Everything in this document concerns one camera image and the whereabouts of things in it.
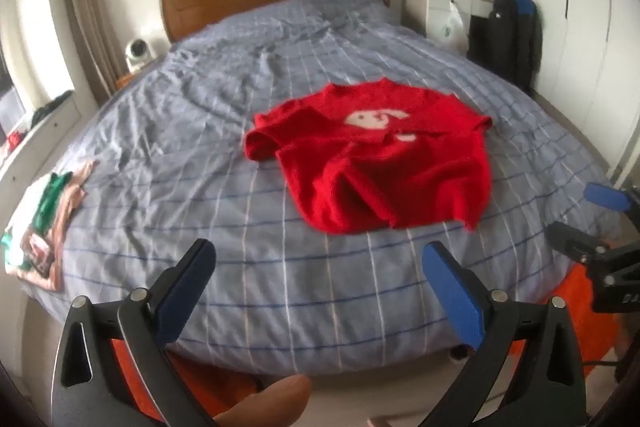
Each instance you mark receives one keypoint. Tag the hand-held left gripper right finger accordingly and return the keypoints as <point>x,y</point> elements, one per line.
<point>455,292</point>

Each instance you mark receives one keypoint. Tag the red knit sweater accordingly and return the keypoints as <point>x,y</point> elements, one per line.
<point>400,167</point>

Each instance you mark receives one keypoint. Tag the small red cloth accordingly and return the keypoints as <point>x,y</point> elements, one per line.
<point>14,139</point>

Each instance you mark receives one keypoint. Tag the black and blue jacket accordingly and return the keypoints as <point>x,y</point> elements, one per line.
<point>505,37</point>

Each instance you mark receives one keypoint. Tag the beige curtain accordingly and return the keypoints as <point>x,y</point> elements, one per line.
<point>87,7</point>

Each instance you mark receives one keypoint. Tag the orange cloth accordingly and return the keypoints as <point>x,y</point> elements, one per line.
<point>580,327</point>

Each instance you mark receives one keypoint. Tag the small white fan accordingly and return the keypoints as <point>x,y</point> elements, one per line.
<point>137,52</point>

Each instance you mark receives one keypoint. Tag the green white folded garment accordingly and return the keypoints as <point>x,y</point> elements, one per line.
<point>47,202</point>

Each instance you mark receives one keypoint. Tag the wooden nightstand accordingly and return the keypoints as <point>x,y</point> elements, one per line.
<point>127,81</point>

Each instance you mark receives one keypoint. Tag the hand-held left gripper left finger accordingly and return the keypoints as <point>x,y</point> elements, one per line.
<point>182,297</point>

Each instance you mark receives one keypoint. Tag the white side cabinet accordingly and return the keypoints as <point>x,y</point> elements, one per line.
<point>430,12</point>

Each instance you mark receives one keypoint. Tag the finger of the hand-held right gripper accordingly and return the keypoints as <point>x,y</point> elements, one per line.
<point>575,241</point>
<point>606,196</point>

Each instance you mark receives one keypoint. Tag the bed with grey checked sheet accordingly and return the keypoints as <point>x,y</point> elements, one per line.
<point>200,132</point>

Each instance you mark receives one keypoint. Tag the dark clothes heap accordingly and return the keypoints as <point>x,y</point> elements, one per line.
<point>50,109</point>

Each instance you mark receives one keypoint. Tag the white wardrobe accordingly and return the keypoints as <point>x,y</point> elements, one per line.
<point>585,47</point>

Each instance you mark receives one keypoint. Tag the white plastic bag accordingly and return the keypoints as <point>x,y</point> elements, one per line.
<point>450,29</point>

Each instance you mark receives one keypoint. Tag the white dresser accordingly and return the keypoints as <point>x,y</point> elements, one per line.
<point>45,142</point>

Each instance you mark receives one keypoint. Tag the pink folded garment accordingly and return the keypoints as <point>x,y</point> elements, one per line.
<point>70,202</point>

